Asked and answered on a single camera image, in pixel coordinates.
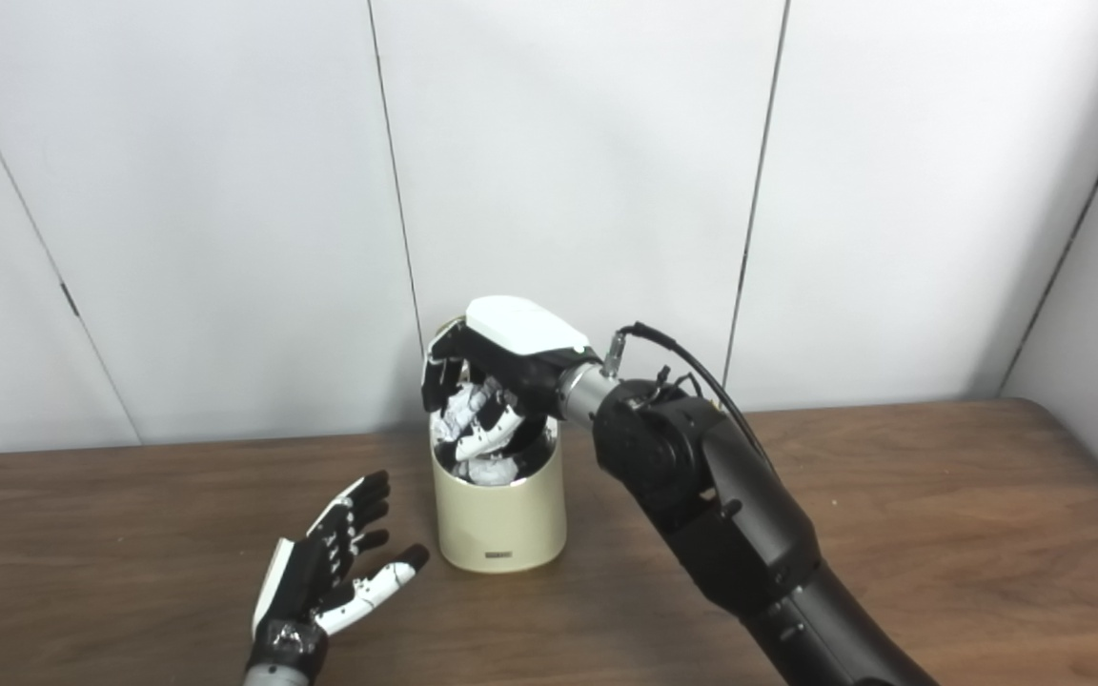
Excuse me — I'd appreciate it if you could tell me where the crumpled paper scrap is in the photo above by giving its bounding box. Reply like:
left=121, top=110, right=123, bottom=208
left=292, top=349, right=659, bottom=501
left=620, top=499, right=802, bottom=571
left=454, top=457, right=523, bottom=486

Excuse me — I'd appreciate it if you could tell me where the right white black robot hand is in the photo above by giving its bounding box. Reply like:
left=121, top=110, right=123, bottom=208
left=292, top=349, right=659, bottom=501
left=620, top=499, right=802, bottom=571
left=420, top=295, right=602, bottom=463

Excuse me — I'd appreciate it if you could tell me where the cream-colored cylindrical bin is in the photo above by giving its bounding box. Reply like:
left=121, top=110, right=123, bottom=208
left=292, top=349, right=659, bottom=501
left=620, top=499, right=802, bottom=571
left=429, top=319, right=568, bottom=575

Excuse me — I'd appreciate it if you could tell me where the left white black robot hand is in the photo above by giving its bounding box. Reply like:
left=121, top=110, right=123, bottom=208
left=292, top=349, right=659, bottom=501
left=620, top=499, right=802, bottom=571
left=251, top=470, right=431, bottom=673

